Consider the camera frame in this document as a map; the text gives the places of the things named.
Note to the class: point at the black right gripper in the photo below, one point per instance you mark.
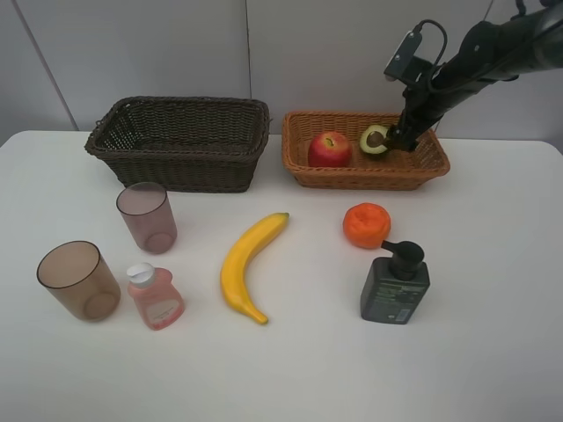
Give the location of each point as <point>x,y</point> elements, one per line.
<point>424,106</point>

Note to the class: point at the pink liquid bottle white cap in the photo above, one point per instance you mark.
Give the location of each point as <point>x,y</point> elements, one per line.
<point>158,302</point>

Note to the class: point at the peeled orange tangerine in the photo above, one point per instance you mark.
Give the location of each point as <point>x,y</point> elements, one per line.
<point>366,225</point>

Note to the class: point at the halved avocado with pit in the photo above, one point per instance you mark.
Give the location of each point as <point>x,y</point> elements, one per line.
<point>374,140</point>

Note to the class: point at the light orange wicker basket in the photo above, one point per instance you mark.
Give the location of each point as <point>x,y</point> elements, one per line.
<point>396,170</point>

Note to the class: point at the yellow banana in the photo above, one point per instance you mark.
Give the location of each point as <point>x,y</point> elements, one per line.
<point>240,255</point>

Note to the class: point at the red apple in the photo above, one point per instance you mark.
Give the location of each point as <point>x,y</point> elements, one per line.
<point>329,149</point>

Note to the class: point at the purple translucent plastic cup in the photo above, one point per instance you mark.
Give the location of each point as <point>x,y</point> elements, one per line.
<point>146,210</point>

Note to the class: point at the brown translucent plastic cup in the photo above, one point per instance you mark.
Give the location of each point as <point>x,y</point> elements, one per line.
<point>77,276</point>

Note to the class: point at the dark green pump bottle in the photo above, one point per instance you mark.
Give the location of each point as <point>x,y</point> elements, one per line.
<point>395,285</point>

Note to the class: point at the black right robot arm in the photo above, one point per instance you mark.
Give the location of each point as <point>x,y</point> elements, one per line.
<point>488,54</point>

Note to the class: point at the dark brown wicker basket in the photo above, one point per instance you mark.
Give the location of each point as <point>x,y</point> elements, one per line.
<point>185,144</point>

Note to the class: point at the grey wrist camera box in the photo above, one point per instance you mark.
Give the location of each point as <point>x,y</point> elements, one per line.
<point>405,65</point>

